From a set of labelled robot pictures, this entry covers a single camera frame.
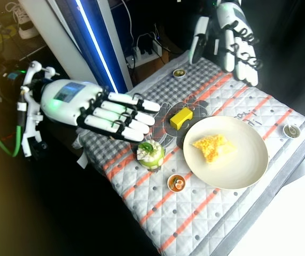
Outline green white toy vegetable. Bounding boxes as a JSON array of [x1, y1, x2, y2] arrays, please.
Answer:
[[136, 139, 166, 171]]

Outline yellow snack bag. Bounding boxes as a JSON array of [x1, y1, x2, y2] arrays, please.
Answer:
[[192, 134, 238, 164]]

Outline cream round plate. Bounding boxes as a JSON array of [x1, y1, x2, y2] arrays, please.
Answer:
[[182, 115, 269, 190]]

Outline white quilt label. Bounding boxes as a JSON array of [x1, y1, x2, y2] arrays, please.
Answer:
[[76, 151, 88, 170]]

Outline white pillar with blue light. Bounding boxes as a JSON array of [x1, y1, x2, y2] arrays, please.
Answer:
[[18, 0, 134, 94]]

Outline white power strip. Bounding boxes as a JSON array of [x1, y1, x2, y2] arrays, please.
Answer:
[[125, 39, 163, 68]]

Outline white and black shoe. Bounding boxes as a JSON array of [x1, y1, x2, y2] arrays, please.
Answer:
[[5, 2, 40, 40]]

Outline yellow block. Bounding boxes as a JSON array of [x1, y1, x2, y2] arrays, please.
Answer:
[[169, 107, 194, 131]]

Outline small cup with orange food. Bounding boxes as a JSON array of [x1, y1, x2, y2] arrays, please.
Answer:
[[167, 174, 187, 193]]

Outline grey quilt with orange stripes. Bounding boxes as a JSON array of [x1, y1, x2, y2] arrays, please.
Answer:
[[72, 49, 305, 256]]

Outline small cup with spoon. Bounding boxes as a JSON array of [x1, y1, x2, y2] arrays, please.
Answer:
[[283, 123, 301, 139]]

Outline green cable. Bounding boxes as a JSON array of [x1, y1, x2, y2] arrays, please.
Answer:
[[0, 108, 22, 158]]

